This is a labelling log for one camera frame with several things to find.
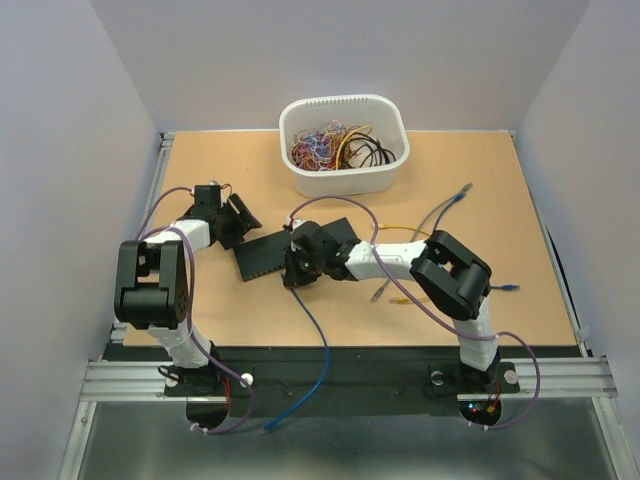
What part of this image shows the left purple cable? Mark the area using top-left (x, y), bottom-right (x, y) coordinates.
top-left (135, 185), bottom-right (256, 436)

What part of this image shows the aluminium frame rail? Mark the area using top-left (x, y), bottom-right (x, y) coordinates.
top-left (80, 357), bottom-right (618, 402)

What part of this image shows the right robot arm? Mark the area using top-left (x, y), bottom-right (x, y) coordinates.
top-left (283, 220), bottom-right (499, 390)

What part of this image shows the grey ethernet cable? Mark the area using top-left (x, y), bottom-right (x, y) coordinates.
top-left (369, 182), bottom-right (474, 304)

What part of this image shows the dark blue ethernet cable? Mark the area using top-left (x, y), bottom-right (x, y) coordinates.
top-left (431, 191), bottom-right (521, 293)

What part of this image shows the tangled coloured wires bundle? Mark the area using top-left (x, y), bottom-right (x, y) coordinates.
top-left (289, 118), bottom-right (351, 174)

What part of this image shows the black network switch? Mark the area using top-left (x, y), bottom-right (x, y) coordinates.
top-left (322, 217), bottom-right (359, 243)
top-left (233, 230), bottom-right (290, 282)

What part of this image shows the black cable bundle in bin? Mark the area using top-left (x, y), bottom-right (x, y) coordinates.
top-left (344, 130), bottom-right (398, 170)

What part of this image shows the yellow ethernet cable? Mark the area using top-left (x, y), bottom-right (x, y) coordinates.
top-left (371, 222), bottom-right (432, 306)

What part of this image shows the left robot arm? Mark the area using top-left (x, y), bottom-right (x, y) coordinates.
top-left (114, 182), bottom-right (262, 394)

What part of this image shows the white plastic bin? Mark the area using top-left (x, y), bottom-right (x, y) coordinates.
top-left (279, 94), bottom-right (410, 197)

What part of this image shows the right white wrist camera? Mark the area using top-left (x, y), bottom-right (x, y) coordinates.
top-left (283, 216), bottom-right (305, 231)

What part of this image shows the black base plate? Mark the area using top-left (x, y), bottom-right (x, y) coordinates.
top-left (102, 344), bottom-right (591, 419)

